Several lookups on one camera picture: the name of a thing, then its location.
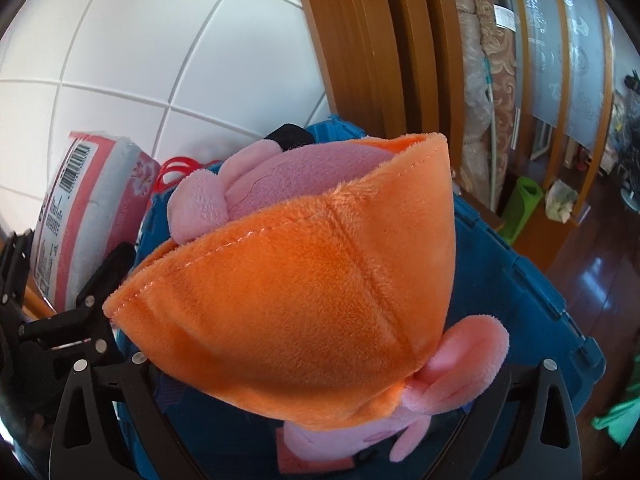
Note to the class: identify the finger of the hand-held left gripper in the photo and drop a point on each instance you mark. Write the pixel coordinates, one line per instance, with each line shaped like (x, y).
(12, 270)
(107, 272)

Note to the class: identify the pig plush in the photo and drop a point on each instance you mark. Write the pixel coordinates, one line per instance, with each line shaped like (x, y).
(300, 300)

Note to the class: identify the wooden door frame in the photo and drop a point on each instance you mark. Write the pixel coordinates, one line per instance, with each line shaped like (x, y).
(380, 45)

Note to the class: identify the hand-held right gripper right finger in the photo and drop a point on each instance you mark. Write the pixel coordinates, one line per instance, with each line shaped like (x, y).
(480, 435)

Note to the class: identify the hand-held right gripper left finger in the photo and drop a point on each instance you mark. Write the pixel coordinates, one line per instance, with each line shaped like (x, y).
(145, 395)

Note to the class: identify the large pink tissue pack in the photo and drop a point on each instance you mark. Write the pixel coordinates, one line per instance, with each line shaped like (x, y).
(85, 215)

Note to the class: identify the white plastic bag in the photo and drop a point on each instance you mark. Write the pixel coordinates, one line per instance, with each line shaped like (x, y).
(562, 200)

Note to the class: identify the frosted glass door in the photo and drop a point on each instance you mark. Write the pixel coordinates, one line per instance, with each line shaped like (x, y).
(565, 35)

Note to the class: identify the green rolled mat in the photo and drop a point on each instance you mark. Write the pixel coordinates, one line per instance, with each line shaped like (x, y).
(520, 210)

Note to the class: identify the teal pole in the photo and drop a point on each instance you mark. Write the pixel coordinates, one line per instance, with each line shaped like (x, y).
(491, 125)

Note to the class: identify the patterned rolled fabric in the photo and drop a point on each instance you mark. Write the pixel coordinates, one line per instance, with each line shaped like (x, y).
(480, 60)

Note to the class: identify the green cloth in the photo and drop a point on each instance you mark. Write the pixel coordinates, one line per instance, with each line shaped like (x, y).
(620, 422)

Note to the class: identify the red plastic basket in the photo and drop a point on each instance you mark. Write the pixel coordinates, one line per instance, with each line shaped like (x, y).
(175, 170)

